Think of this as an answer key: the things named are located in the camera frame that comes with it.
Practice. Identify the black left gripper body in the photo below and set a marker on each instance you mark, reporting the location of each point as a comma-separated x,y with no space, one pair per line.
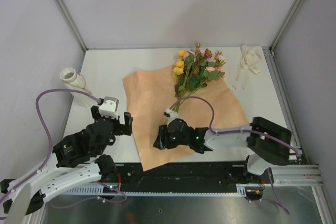
118,128

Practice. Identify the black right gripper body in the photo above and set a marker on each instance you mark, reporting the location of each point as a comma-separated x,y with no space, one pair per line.
172,142

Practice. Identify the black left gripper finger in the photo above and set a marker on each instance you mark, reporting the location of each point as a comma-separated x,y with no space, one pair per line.
127,130
128,119

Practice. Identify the green and peach wrapping paper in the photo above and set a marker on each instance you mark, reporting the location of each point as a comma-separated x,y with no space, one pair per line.
150,93

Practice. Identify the yellow rose stem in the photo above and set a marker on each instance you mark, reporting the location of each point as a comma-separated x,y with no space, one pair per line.
179,70

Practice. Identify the cream printed ribbon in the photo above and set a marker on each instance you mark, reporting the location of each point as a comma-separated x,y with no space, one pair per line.
248,66

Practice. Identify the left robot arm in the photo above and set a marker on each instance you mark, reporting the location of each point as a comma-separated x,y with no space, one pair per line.
77,159

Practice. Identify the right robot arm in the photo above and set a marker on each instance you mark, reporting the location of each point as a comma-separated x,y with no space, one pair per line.
269,142

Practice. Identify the white ribbed ceramic vase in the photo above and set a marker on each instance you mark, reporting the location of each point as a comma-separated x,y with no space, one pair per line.
74,80

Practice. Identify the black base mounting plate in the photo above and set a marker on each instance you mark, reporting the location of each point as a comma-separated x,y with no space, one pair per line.
189,173

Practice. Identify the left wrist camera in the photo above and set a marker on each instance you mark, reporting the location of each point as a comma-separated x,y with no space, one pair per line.
108,108

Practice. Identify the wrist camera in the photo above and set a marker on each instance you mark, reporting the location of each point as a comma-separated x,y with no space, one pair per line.
170,115
108,108

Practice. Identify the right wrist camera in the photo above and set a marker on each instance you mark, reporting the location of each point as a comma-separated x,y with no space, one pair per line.
170,115

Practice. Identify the grey slotted cable duct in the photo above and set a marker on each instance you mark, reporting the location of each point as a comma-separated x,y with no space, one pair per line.
218,190

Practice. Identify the right aluminium table rail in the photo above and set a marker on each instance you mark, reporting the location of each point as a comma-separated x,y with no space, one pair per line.
284,103

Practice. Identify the right aluminium frame post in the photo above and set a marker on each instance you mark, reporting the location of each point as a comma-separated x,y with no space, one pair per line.
289,18

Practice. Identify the aluminium frame post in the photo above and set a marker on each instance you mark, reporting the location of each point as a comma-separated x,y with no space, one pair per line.
71,24
289,18

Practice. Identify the left aluminium frame post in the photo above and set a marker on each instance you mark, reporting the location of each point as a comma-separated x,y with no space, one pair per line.
71,24

